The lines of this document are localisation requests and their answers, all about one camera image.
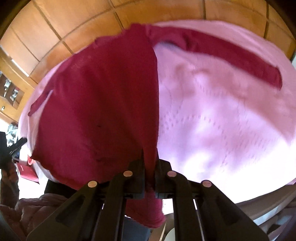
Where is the dark red long-sleeve shirt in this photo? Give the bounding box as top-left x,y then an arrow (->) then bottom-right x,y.
27,24 -> 283,228

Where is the person's left hand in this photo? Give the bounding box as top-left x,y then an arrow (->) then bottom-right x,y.
1,162 -> 19,208

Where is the red bag on floor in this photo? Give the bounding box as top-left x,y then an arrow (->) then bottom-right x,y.
16,156 -> 39,183

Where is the wooden cabinet with shelves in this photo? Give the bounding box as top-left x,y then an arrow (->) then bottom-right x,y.
1,50 -> 37,124

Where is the pink bedspread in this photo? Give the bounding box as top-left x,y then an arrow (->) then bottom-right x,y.
19,20 -> 295,203

